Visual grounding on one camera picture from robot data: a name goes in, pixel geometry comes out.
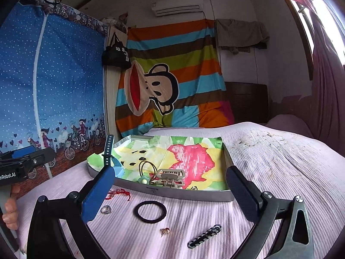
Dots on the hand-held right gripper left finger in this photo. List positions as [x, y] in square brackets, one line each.
[97, 194]

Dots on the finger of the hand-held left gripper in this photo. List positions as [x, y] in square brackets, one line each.
[23, 152]
[40, 157]

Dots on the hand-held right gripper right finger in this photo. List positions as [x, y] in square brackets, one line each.
[244, 194]

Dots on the black and white hair clip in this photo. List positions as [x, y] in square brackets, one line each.
[204, 236]

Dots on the grey shallow box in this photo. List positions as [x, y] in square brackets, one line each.
[172, 191]

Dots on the small red stone earring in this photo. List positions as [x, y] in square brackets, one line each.
[165, 230]

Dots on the person's left hand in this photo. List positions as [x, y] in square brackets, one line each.
[10, 215]

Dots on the pink ribbed bedspread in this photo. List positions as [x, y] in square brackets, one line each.
[283, 167]

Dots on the blue watch band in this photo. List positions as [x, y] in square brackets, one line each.
[109, 147]

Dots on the colourful painted paper liner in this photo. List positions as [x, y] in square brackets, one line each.
[188, 156]

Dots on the beige hair claw clip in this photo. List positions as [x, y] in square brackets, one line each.
[168, 176]

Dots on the pink pillow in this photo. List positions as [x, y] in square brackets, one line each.
[291, 125]

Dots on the blue dotted fabric wardrobe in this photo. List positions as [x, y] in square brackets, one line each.
[67, 72]

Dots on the dark wooden headboard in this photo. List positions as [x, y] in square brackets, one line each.
[246, 102]

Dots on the light wooden cabinet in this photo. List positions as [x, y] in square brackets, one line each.
[110, 94]

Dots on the pink curtain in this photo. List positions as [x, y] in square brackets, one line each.
[326, 99]

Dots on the black tote bag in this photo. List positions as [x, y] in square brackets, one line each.
[116, 54]

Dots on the striped monkey printed blanket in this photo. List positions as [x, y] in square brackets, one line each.
[188, 59]

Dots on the clutter atop cabinet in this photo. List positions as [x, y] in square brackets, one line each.
[116, 21]

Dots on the olive hanging garment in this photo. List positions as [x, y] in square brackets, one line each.
[240, 33]

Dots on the window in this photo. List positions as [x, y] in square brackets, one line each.
[326, 19]

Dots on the white air conditioner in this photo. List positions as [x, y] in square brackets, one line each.
[178, 5]

